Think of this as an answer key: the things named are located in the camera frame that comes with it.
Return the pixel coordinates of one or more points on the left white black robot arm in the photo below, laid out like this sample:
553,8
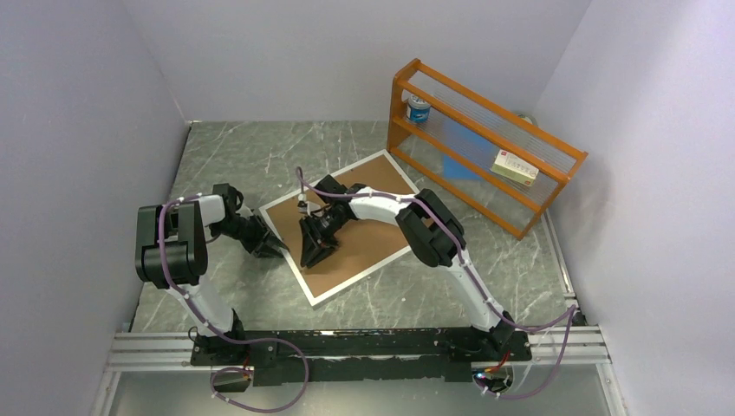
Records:
171,254

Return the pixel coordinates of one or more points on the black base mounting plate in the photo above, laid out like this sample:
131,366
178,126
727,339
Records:
274,358

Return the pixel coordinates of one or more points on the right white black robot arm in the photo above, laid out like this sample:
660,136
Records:
434,235

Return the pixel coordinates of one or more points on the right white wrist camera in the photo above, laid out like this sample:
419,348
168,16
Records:
303,205

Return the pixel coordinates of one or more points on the small cream red box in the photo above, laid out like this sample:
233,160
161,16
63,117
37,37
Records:
510,166

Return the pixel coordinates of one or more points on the white picture frame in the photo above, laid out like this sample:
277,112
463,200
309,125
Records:
344,229

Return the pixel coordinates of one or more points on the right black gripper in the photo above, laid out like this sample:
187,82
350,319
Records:
315,249

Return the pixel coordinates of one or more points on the brown backing board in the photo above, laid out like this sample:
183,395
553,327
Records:
356,235

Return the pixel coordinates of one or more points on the blue white can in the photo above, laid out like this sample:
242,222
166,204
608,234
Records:
418,109

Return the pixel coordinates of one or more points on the aluminium rail frame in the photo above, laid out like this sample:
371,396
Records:
148,371

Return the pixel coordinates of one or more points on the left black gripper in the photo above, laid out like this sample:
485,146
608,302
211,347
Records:
260,230

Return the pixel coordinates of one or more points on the tape roll behind shelf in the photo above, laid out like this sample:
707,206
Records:
527,118

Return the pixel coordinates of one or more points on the orange wooden shelf rack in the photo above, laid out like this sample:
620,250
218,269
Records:
458,143

